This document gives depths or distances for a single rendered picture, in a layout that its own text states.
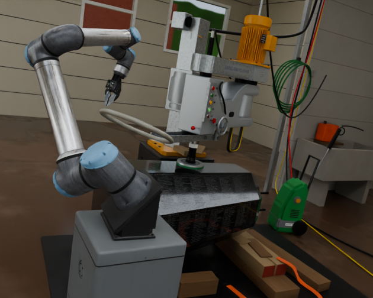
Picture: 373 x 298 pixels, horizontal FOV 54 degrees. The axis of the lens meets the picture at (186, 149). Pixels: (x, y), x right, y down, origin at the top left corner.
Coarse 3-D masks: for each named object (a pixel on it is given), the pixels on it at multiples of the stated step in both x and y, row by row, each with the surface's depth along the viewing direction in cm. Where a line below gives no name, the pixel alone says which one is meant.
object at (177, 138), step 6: (150, 132) 244; (168, 132) 259; (174, 132) 264; (180, 132) 270; (186, 132) 277; (174, 138) 247; (180, 138) 253; (186, 138) 259; (192, 138) 266; (198, 138) 272; (204, 138) 278; (210, 138) 286
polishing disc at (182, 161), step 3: (177, 159) 284; (180, 159) 285; (183, 159) 287; (177, 162) 280; (180, 162) 277; (183, 162) 278; (198, 162) 286; (201, 162) 288; (183, 165) 274; (186, 165) 273; (189, 165) 273; (192, 165) 274; (195, 165) 276; (198, 165) 277; (201, 165) 279
